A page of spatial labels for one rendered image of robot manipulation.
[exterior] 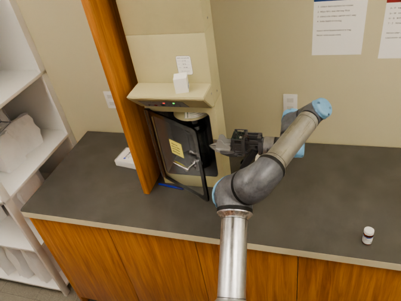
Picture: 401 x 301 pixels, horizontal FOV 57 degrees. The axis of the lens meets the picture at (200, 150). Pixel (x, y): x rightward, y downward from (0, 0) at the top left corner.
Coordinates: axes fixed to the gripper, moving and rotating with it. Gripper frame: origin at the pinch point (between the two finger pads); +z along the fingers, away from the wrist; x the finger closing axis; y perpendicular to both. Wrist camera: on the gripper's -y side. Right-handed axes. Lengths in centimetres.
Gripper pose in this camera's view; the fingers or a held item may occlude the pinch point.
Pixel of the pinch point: (213, 147)
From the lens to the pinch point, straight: 150.0
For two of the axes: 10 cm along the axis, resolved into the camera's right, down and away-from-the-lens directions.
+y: -1.4, -7.8, -6.1
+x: -2.7, 6.2, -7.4
